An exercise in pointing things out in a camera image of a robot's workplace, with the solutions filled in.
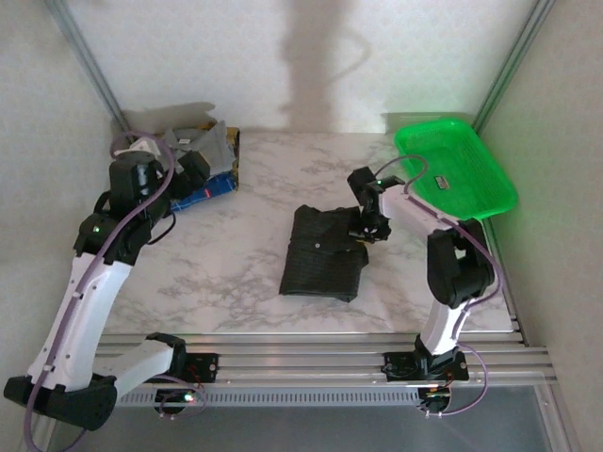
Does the aluminium table side rail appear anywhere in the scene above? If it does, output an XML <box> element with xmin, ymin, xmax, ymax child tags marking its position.
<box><xmin>484</xmin><ymin>220</ymin><xmax>525</xmax><ymax>336</ymax></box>

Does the grey slotted cable duct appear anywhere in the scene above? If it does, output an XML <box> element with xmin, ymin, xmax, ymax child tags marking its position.
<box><xmin>112</xmin><ymin>386</ymin><xmax>423</xmax><ymax>409</ymax></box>

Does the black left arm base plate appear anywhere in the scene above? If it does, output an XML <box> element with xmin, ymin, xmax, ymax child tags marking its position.
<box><xmin>183</xmin><ymin>352</ymin><xmax>221</xmax><ymax>384</ymax></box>

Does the grey button-up shirt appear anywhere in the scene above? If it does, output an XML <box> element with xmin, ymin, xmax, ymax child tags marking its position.
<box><xmin>158</xmin><ymin>121</ymin><xmax>236</xmax><ymax>181</ymax></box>

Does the blue patterned folded shirt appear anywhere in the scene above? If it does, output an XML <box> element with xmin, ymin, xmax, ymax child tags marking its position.
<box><xmin>168</xmin><ymin>169</ymin><xmax>239</xmax><ymax>213</ymax></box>

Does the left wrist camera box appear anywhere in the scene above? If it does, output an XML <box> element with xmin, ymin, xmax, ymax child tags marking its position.
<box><xmin>116</xmin><ymin>137</ymin><xmax>160</xmax><ymax>161</ymax></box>

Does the aluminium rail frame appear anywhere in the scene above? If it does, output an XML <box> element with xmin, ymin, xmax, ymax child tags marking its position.
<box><xmin>43</xmin><ymin>331</ymin><xmax>560</xmax><ymax>392</ymax></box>

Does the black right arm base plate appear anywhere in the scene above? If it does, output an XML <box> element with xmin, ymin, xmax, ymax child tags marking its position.
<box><xmin>383</xmin><ymin>350</ymin><xmax>471</xmax><ymax>383</ymax></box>

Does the black pinstripe long sleeve shirt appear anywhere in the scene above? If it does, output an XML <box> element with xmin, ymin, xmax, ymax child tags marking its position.
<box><xmin>279</xmin><ymin>204</ymin><xmax>371</xmax><ymax>305</ymax></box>

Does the aluminium corner post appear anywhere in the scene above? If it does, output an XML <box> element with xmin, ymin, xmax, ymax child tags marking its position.
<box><xmin>470</xmin><ymin>0</ymin><xmax>557</xmax><ymax>137</ymax></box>
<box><xmin>44</xmin><ymin>0</ymin><xmax>140</xmax><ymax>147</ymax></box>

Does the green plastic basket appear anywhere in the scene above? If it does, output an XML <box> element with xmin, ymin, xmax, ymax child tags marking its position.
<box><xmin>393</xmin><ymin>118</ymin><xmax>520</xmax><ymax>222</ymax></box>

